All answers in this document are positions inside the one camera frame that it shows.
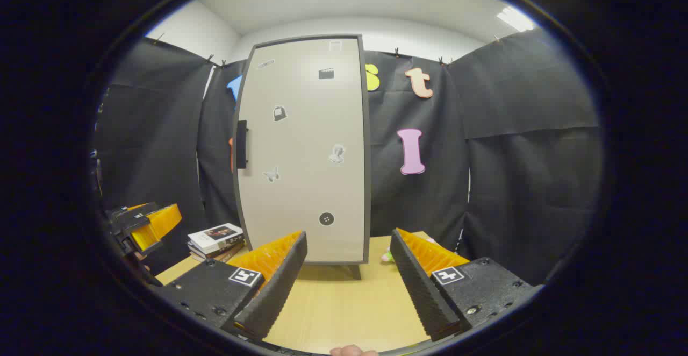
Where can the dark grey cabinet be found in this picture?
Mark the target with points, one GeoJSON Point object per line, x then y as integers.
{"type": "Point", "coordinates": [366, 157]}

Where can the beige cabinet door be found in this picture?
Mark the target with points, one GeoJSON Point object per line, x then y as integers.
{"type": "Point", "coordinates": [306, 184]}

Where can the white cover book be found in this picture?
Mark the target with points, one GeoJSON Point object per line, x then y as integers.
{"type": "Point", "coordinates": [215, 235]}

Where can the dark book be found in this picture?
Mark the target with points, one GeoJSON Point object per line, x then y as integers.
{"type": "Point", "coordinates": [223, 252]}

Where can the small ceiling light panel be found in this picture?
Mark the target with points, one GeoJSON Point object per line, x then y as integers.
{"type": "Point", "coordinates": [515, 19]}

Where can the black backdrop cloth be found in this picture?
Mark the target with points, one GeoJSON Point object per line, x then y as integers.
{"type": "Point", "coordinates": [510, 184]}

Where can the green plush toy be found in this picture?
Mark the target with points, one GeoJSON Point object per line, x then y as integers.
{"type": "Point", "coordinates": [387, 256]}

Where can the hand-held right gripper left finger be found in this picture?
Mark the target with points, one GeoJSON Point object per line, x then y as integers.
{"type": "Point", "coordinates": [279, 280]}

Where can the brown book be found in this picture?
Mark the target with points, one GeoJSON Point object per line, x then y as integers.
{"type": "Point", "coordinates": [231, 256]}

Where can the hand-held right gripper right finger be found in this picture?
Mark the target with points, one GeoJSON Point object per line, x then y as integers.
{"type": "Point", "coordinates": [416, 286]}

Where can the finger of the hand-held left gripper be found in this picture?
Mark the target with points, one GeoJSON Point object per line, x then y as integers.
{"type": "Point", "coordinates": [134, 215]}
{"type": "Point", "coordinates": [158, 224]}

